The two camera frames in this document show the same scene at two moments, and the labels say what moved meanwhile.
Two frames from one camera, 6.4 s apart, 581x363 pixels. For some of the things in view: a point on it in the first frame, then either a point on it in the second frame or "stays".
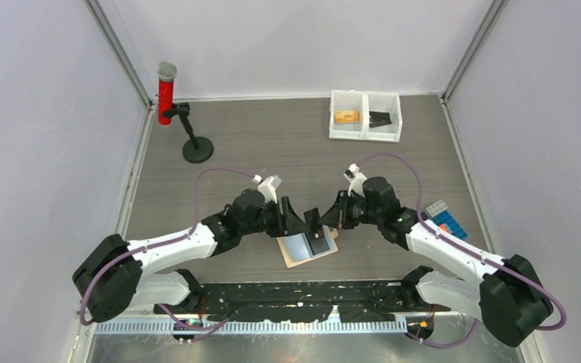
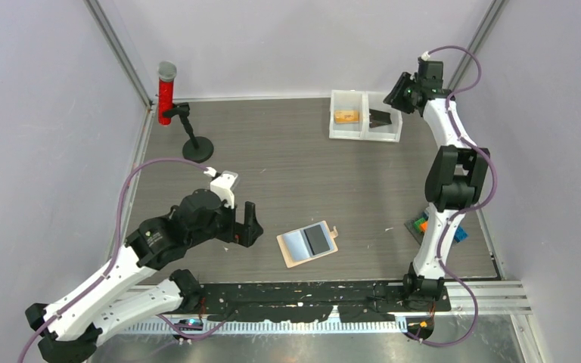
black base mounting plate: [275, 301] stays
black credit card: [312, 218] -> [378, 118]
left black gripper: [287, 223] -> [243, 234]
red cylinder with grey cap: [166, 71] stays
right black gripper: [338, 215] -> [393, 97]
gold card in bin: [346, 116] stays
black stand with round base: [197, 149] stays
